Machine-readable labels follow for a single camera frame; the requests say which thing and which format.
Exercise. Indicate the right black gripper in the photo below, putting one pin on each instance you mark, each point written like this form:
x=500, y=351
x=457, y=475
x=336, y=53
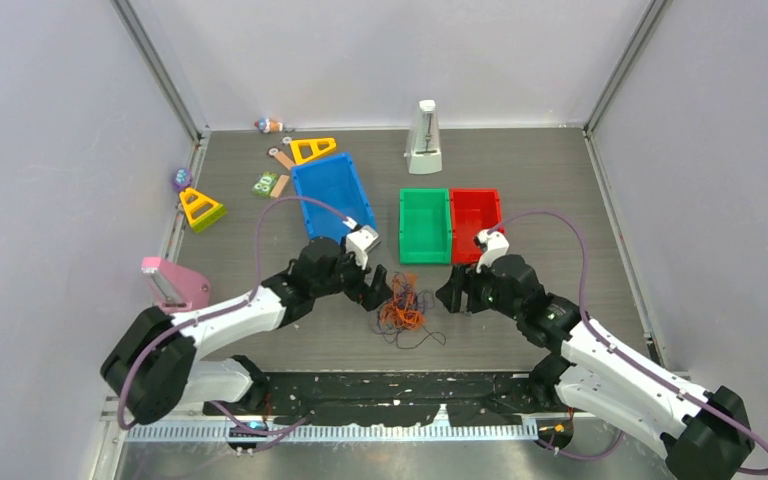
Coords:
x=451, y=294

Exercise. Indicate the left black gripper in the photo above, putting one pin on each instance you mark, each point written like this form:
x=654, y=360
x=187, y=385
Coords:
x=371, y=299

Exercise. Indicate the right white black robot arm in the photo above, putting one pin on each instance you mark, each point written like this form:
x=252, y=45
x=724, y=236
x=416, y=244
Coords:
x=700, y=434

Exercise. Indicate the green plastic bin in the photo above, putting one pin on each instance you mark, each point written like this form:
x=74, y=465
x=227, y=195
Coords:
x=425, y=227

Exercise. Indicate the red plastic bin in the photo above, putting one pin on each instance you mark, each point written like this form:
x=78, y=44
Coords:
x=472, y=210

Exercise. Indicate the blue plastic bin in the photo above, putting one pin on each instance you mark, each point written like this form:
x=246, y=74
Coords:
x=333, y=180

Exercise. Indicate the white metronome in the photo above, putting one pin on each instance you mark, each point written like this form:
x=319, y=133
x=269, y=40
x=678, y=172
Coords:
x=423, y=153

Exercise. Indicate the tan wooden block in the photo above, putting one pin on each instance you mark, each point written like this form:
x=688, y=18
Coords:
x=279, y=186

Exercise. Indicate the yellow triangle toy on green block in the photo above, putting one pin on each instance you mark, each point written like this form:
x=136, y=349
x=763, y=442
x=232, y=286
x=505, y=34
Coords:
x=201, y=211

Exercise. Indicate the small colourful figurine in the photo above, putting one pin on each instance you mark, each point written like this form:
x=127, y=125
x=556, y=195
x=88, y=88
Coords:
x=268, y=125

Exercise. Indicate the pink tape dispenser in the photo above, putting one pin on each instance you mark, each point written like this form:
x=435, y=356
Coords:
x=175, y=288

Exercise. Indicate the purple round toy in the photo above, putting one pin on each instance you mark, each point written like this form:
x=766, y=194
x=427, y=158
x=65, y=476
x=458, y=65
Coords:
x=182, y=179

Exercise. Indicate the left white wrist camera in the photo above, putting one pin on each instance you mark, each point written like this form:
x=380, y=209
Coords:
x=360, y=241

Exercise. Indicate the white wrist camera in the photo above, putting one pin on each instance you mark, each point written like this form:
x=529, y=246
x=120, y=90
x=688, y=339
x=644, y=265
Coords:
x=360, y=241
x=493, y=245

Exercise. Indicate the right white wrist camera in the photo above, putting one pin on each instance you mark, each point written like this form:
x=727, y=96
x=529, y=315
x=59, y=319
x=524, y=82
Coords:
x=493, y=245

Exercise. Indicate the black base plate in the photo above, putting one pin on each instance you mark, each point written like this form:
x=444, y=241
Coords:
x=398, y=399

